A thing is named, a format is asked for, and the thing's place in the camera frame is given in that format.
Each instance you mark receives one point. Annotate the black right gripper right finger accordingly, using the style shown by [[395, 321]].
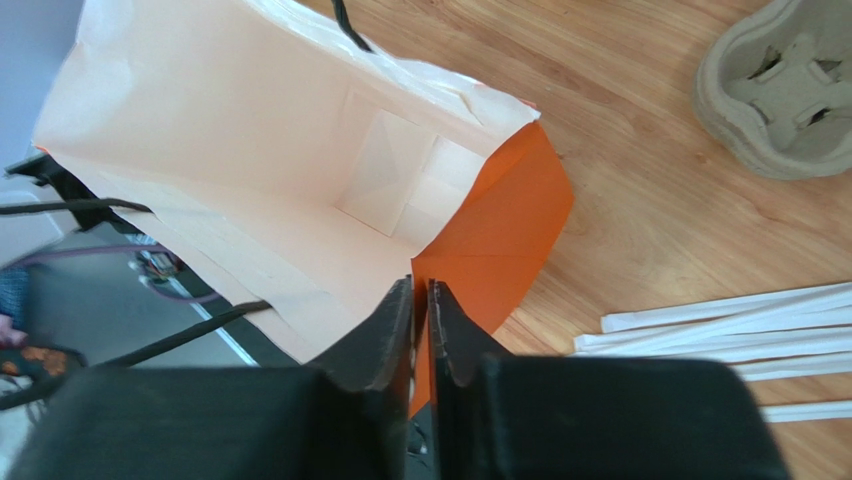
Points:
[[497, 415]]

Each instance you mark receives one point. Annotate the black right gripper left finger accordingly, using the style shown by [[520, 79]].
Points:
[[342, 416]]

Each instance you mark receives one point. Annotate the orange paper bag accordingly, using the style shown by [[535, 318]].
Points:
[[288, 161]]

